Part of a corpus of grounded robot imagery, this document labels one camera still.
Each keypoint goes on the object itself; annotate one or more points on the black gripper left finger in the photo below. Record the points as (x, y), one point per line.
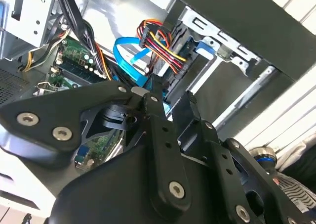
(49, 115)

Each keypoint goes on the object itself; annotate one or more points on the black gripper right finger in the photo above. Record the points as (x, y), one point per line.
(222, 159)

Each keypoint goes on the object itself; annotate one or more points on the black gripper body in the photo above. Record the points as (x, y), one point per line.
(111, 196)

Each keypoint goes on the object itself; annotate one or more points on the hard disk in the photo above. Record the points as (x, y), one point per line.
(206, 48)

